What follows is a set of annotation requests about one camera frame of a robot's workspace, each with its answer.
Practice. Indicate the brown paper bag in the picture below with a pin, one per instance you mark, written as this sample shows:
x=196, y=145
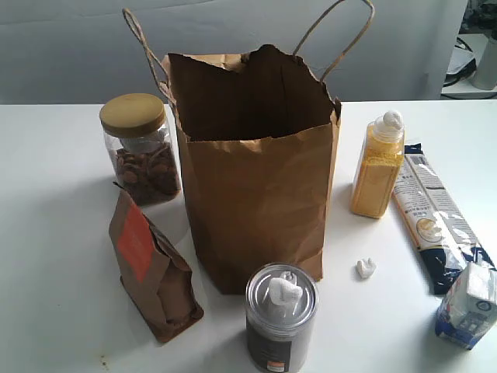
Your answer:
x=257, y=135

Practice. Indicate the almond jar with yellow lid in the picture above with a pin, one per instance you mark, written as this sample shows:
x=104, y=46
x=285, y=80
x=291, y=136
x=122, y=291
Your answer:
x=137, y=138

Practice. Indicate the brown pouch with orange label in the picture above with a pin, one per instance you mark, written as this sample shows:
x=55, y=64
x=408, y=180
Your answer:
x=152, y=272

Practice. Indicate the yellow grain plastic bottle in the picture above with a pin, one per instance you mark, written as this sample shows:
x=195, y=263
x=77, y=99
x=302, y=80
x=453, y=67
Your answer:
x=381, y=157

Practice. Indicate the dark can with pull-tab lid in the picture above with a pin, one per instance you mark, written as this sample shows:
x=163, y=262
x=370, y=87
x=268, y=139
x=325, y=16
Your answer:
x=278, y=338

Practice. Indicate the blue white pasta packet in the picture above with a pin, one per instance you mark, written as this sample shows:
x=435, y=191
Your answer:
x=441, y=235

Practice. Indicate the white backdrop cloth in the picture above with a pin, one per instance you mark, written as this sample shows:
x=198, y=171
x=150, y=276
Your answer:
x=84, y=52

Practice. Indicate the background desk clutter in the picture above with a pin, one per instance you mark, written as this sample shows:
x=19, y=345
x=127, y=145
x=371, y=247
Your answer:
x=472, y=69

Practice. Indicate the blue white milk carton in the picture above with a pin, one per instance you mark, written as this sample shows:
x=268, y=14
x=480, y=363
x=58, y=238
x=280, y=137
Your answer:
x=468, y=310

